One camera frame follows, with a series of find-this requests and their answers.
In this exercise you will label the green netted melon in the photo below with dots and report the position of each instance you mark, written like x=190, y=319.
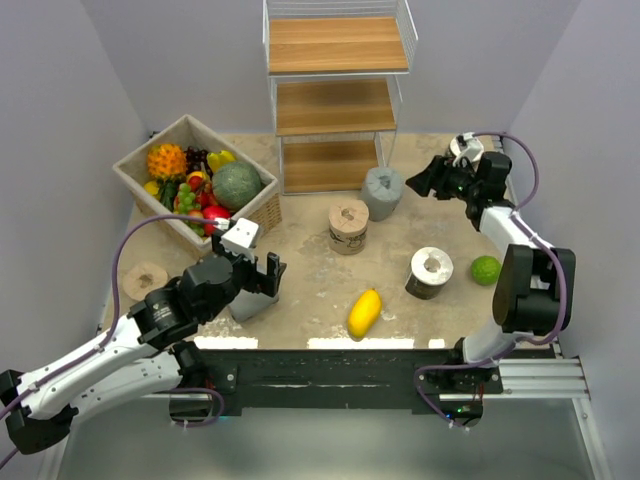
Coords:
x=236, y=184

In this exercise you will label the red apple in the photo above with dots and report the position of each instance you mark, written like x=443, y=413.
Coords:
x=216, y=211

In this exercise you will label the grey roll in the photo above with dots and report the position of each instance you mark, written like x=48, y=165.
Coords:
x=247, y=305
x=381, y=192

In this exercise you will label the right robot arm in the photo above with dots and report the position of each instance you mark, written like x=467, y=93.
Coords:
x=533, y=296

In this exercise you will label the black white roll centre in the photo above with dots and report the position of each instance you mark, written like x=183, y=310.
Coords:
x=429, y=270

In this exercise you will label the red yellow peach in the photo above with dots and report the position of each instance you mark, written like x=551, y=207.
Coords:
x=195, y=215

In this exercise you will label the yellow bananas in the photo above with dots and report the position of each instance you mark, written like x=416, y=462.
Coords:
x=216, y=160

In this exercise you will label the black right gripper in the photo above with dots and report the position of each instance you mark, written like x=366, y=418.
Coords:
x=436, y=178

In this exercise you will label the black white roll back corner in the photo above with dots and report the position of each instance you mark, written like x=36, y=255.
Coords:
x=457, y=147

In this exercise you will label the brown roll centre table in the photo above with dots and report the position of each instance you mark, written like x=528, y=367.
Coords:
x=348, y=224

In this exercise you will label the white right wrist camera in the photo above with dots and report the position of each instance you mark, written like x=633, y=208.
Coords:
x=467, y=142

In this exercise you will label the green grape bunch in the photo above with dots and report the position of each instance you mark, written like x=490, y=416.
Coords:
x=185, y=200

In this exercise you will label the yellow mango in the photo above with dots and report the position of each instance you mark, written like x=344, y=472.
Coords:
x=364, y=314

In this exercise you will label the brown roll left edge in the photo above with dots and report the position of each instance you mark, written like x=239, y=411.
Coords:
x=143, y=278

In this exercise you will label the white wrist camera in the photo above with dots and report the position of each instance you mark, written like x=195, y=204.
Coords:
x=242, y=237
x=467, y=142

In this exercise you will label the wicker basket with cloth liner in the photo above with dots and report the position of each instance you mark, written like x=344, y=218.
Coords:
x=156, y=197

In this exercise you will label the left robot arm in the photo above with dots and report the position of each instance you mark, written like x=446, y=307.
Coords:
x=147, y=350

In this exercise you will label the dark purple grapes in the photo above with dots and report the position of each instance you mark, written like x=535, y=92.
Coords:
x=196, y=160

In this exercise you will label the white wire wooden shelf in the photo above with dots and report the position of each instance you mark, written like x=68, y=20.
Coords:
x=334, y=70

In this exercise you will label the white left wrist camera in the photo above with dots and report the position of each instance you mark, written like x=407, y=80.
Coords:
x=242, y=237

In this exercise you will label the green lime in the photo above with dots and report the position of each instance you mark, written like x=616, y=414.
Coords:
x=485, y=270

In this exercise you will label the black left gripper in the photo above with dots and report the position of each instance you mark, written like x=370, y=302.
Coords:
x=266, y=282

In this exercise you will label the orange pineapple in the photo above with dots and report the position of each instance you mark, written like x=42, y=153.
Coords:
x=166, y=162

